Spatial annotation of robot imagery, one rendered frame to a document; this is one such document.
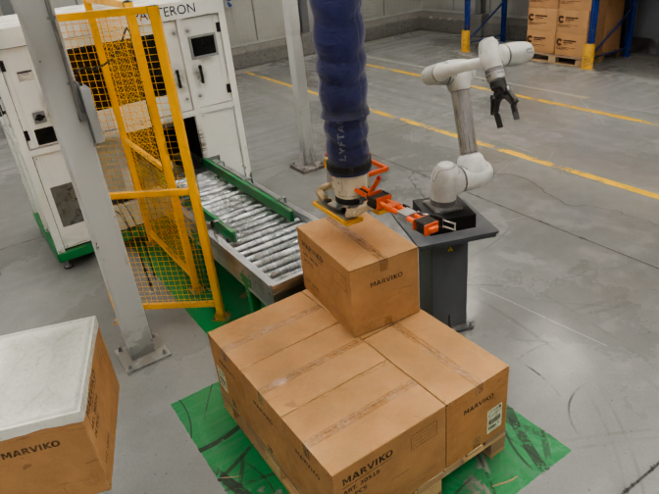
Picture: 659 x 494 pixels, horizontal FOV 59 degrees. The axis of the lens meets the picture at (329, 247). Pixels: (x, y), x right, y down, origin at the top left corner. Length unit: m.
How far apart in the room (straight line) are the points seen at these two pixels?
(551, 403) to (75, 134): 2.97
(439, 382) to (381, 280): 0.57
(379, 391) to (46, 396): 1.35
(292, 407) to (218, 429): 0.86
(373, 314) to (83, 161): 1.79
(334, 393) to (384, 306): 0.56
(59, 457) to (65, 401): 0.20
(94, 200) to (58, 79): 0.68
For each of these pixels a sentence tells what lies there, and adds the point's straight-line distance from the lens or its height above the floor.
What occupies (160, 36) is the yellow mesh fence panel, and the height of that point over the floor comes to 1.94.
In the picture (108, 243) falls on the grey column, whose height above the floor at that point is 0.87.
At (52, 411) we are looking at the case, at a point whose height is 1.02.
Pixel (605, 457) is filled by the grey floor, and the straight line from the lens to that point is 3.32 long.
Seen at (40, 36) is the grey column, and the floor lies 2.04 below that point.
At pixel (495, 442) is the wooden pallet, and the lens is 3.14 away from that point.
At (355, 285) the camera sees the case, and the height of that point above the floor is 0.85.
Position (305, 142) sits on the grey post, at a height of 0.31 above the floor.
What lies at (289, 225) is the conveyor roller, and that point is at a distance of 4.23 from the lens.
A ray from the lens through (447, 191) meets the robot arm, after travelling 3.47.
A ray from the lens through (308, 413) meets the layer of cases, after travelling 2.65.
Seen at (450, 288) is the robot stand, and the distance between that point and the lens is 3.77.
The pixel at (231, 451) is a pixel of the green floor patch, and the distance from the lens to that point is 3.33.
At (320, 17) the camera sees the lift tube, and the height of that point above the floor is 2.05.
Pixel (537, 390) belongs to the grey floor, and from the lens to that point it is 3.58.
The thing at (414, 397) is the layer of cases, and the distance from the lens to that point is 2.68.
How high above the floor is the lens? 2.39
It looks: 29 degrees down
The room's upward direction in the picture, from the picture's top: 6 degrees counter-clockwise
